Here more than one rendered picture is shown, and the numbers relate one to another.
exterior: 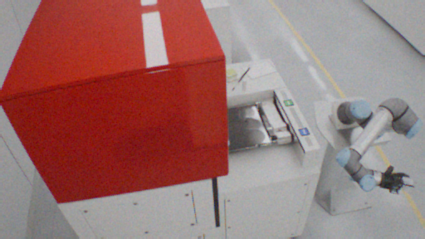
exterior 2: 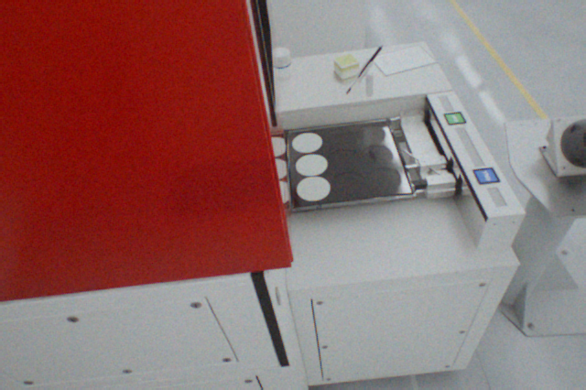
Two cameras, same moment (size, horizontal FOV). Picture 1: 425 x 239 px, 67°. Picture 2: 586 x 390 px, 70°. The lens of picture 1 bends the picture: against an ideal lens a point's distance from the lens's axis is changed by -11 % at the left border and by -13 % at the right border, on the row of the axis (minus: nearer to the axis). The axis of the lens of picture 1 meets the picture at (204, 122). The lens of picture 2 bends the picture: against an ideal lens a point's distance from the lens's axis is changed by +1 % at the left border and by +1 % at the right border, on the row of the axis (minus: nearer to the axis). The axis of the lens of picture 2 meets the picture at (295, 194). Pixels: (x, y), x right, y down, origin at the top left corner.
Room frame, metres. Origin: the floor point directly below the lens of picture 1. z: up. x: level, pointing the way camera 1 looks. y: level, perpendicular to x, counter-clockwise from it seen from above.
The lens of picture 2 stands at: (0.54, -0.16, 1.82)
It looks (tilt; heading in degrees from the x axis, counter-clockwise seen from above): 47 degrees down; 9
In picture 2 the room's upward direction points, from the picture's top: 8 degrees counter-clockwise
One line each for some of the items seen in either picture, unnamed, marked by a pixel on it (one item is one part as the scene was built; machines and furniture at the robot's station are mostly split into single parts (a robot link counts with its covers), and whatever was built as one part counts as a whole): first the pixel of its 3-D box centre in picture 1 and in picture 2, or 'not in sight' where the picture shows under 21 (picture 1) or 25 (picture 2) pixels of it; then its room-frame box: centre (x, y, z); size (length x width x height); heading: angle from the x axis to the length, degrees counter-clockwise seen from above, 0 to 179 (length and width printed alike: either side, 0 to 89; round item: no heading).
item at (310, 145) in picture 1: (294, 124); (464, 162); (1.52, -0.54, 0.89); 0.55 x 0.09 x 0.14; 7
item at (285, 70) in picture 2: not in sight; (281, 63); (1.95, 0.04, 1.01); 0.07 x 0.07 x 0.10
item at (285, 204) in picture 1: (246, 165); (367, 231); (1.63, -0.27, 0.41); 0.97 x 0.64 x 0.82; 7
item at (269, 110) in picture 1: (275, 121); (423, 154); (1.59, -0.44, 0.87); 0.36 x 0.08 x 0.03; 7
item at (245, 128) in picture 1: (234, 127); (343, 160); (1.54, -0.17, 0.90); 0.34 x 0.34 x 0.01; 7
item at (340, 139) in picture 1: (346, 128); (576, 174); (1.58, -0.94, 0.75); 0.45 x 0.44 x 0.13; 93
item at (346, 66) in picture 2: (230, 75); (346, 68); (1.92, -0.20, 1.00); 0.07 x 0.07 x 0.07; 25
